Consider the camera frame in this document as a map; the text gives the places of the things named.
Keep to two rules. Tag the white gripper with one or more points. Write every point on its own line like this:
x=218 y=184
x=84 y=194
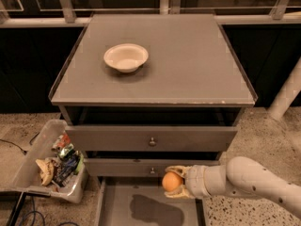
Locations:
x=196 y=181

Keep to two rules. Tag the orange fruit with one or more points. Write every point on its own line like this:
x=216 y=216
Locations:
x=171 y=181

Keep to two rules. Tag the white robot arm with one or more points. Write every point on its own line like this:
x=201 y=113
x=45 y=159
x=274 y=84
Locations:
x=241 y=177

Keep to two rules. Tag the grey bottom drawer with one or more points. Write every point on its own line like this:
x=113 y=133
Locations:
x=141 y=202

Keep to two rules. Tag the grey drawer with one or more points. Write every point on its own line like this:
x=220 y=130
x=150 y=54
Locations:
x=151 y=138
x=137 y=167
x=141 y=202

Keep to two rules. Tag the grey middle drawer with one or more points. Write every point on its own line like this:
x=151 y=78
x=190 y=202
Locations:
x=137 y=167

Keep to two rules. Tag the grey drawer cabinet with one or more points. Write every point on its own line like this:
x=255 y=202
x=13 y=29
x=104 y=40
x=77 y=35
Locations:
x=191 y=78

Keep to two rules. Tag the grey top drawer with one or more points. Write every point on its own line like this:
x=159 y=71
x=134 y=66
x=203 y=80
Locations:
x=151 y=138

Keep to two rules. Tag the dark blue snack packet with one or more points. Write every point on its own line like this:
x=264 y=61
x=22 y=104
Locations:
x=63 y=169

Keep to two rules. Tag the green snack packet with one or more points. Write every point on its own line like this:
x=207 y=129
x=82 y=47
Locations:
x=66 y=152

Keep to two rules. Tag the red soda can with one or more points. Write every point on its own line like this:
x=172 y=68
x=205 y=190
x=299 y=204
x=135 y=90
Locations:
x=61 y=142

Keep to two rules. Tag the clear plastic bin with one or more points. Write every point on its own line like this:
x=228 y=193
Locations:
x=27 y=178

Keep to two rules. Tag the white bowl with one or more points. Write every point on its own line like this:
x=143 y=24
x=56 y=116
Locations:
x=126 y=57

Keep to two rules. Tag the tan crumpled paper bag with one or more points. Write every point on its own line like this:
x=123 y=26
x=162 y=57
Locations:
x=46 y=171

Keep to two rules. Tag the white diagonal pole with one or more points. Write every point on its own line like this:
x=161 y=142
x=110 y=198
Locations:
x=287 y=93

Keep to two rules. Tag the metal window frame rail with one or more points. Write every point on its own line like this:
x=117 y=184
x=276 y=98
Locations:
x=55 y=13

